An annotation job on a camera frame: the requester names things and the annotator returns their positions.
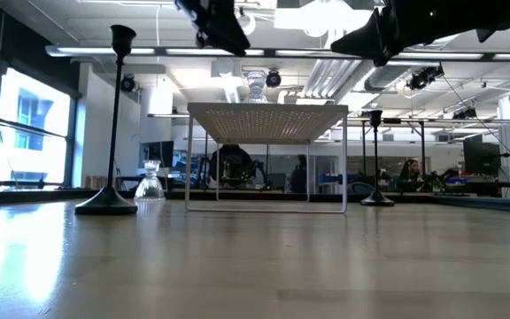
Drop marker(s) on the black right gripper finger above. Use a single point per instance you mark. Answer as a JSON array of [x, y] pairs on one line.
[[365, 40]]

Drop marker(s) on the black computer monitor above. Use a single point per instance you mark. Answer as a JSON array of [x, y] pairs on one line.
[[481, 157], [159, 153]]

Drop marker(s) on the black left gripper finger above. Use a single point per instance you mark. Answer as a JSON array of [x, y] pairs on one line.
[[226, 40]]

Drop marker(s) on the black ceiling light cluster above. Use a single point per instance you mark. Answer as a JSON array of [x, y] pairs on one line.
[[423, 76]]

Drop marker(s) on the black metal candlestick holder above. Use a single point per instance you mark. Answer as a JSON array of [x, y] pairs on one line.
[[105, 206], [377, 201]]

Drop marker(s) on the overhead light bar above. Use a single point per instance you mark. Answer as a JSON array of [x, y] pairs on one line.
[[104, 51]]

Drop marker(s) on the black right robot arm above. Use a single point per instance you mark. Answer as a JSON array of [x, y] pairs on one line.
[[503, 13]]

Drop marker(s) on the white ceiling duct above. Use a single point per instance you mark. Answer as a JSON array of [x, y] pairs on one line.
[[326, 80]]

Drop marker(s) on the black aluminium table frame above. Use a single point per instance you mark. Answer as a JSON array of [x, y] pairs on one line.
[[38, 195]]

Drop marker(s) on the clear glass candle holder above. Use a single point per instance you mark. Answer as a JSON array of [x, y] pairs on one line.
[[255, 86], [149, 186]]

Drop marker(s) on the white perforated metal shelf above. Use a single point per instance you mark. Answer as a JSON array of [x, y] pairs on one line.
[[266, 122]]

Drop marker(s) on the black round ceiling spotlight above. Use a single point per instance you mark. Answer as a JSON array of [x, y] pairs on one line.
[[127, 83], [273, 78]]

